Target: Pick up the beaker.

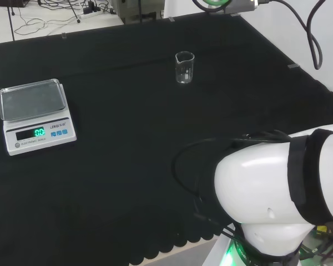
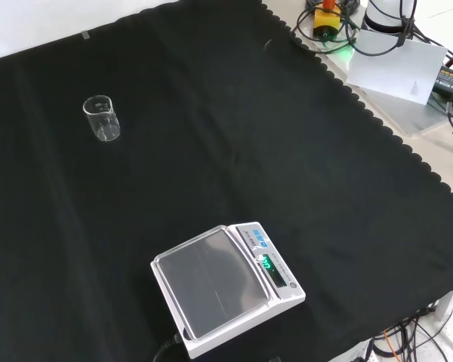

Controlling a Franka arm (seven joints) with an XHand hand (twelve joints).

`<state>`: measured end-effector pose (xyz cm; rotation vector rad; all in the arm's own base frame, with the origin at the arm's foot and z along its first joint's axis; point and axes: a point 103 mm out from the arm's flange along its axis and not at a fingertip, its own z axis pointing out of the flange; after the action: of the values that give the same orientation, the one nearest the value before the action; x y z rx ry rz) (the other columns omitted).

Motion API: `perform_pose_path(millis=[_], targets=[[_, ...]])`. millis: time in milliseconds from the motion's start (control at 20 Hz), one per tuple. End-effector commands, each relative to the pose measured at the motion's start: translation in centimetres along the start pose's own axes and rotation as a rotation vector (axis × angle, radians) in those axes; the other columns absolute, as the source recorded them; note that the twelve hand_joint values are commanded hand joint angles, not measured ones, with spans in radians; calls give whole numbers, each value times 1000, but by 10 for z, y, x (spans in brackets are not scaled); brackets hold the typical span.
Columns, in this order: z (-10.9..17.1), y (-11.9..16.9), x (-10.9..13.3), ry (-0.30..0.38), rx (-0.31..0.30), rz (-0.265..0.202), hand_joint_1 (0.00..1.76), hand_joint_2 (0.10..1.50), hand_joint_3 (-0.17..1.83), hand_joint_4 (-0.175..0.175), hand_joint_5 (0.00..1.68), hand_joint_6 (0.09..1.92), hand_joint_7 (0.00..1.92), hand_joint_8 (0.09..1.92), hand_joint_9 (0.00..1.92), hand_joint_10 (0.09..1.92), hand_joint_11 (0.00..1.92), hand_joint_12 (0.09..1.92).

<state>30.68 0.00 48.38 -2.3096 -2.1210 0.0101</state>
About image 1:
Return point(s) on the small clear glass beaker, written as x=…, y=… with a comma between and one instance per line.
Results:
x=184, y=69

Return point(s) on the black bench cloth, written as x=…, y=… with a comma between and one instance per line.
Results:
x=127, y=138

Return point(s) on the white electronic balance steel pan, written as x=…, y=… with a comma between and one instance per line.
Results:
x=41, y=138

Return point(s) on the grey metal cabinet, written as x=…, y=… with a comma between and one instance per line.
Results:
x=138, y=11

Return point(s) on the white power strip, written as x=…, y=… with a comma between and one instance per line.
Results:
x=90, y=13

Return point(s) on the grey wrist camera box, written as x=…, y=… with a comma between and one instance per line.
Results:
x=241, y=6

